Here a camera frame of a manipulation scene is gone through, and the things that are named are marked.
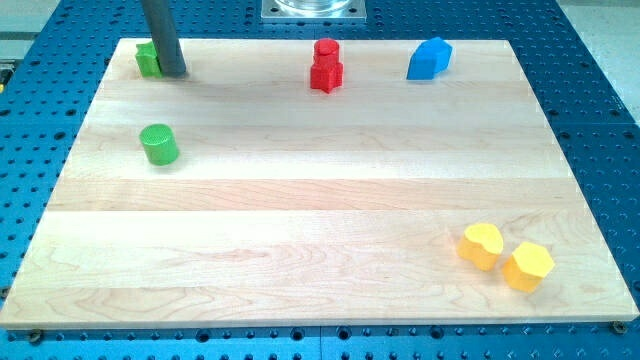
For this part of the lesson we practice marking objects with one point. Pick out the wooden board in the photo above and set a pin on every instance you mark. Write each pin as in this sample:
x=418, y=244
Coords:
x=293, y=207

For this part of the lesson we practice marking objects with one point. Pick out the red star block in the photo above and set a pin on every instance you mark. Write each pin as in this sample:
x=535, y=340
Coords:
x=326, y=77

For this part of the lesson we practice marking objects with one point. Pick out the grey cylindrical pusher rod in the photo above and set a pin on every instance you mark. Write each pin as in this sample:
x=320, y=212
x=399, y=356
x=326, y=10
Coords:
x=164, y=35

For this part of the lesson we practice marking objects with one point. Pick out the left board clamp screw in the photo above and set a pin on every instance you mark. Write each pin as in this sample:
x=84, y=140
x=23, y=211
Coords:
x=34, y=336

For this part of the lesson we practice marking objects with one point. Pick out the right board clamp screw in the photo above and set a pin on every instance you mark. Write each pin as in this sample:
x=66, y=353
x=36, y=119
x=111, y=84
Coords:
x=619, y=328

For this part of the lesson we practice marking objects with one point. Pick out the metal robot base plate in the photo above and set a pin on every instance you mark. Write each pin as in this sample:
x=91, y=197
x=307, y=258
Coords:
x=307, y=10

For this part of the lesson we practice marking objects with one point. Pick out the board clamp screw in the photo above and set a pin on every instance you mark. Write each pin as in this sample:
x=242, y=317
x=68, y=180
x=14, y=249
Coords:
x=34, y=336
x=619, y=328

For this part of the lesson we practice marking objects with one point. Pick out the blue block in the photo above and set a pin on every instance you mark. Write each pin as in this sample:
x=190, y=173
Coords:
x=430, y=58

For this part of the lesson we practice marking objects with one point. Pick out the yellow heart block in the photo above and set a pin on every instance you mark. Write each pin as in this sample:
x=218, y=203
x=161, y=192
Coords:
x=482, y=244

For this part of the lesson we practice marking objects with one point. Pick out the green cylinder block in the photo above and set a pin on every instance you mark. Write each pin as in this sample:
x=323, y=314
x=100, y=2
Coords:
x=159, y=144

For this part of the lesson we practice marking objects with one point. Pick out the red cylinder block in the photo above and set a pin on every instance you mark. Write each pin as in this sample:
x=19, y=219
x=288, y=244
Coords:
x=326, y=52

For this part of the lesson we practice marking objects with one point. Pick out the green star block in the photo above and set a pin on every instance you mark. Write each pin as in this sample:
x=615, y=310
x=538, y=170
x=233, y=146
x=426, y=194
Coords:
x=147, y=60

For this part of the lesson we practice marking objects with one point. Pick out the yellow hexagon block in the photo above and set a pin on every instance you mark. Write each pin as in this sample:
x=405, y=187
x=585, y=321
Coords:
x=527, y=266

